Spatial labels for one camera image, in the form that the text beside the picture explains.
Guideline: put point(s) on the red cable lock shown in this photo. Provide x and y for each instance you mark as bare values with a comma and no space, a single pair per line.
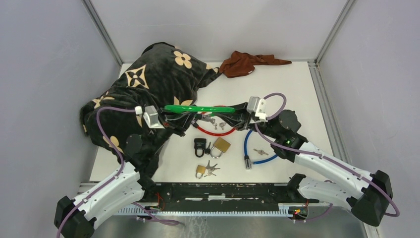
213,132

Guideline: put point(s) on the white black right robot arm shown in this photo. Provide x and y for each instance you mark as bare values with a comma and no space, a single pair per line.
366,195

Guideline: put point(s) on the green cable lock keys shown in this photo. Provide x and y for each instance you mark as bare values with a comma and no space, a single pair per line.
211,120

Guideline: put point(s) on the small brass padlock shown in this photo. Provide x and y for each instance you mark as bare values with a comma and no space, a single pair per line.
200,171

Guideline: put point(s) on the blue cable lock keys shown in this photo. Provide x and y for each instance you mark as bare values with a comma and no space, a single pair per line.
260,151

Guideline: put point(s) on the white slotted cable duct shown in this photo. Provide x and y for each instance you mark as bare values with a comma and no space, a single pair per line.
132,210

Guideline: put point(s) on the brown crumpled cloth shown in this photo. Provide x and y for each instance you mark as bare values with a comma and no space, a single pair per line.
242,64

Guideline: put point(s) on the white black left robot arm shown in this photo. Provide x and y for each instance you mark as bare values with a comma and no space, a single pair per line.
80,216

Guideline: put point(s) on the small padlock keys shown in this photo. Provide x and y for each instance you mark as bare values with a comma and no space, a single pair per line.
210,170

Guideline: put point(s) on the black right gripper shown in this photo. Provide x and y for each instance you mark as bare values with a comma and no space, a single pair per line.
241,120

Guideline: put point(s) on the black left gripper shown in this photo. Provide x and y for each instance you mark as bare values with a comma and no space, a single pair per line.
176,122

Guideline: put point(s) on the black padlock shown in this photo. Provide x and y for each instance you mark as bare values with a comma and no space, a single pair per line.
200,145

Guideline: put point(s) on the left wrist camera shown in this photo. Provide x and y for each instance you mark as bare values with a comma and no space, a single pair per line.
151,117

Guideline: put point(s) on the green cable lock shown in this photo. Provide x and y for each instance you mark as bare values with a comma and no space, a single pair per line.
197,109

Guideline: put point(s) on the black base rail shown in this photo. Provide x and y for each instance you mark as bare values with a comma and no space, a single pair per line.
223,197

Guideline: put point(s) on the black floral patterned blanket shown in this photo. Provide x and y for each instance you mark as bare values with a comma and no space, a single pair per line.
162,75

